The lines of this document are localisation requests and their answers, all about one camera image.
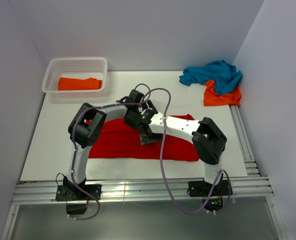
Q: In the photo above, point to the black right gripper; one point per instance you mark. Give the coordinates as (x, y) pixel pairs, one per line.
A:
(145, 139)

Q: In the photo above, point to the red t shirt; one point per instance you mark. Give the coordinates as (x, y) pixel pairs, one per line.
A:
(118, 140)

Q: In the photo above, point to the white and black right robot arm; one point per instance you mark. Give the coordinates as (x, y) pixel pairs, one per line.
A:
(208, 140)

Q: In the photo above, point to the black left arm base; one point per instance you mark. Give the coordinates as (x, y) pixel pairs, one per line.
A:
(76, 200)

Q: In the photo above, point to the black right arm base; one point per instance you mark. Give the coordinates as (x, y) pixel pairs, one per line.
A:
(201, 189)

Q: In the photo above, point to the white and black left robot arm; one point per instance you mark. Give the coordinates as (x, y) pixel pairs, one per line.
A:
(84, 130)

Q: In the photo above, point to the rolled orange t shirt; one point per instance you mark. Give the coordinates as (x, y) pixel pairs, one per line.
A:
(75, 84)

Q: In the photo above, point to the white plastic basket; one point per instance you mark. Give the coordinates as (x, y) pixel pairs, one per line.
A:
(77, 68)

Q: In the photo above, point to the blue t shirt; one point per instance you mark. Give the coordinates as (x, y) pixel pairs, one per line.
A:
(225, 75)

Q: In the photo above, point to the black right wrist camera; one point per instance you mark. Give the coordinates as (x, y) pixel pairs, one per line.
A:
(135, 118)

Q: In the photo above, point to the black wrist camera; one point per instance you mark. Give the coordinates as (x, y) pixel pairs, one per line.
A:
(134, 97)
(135, 118)

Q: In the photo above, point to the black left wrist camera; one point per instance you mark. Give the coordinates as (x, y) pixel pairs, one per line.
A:
(134, 97)

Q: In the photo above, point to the aluminium rail frame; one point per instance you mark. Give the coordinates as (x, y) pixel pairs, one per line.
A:
(254, 185)

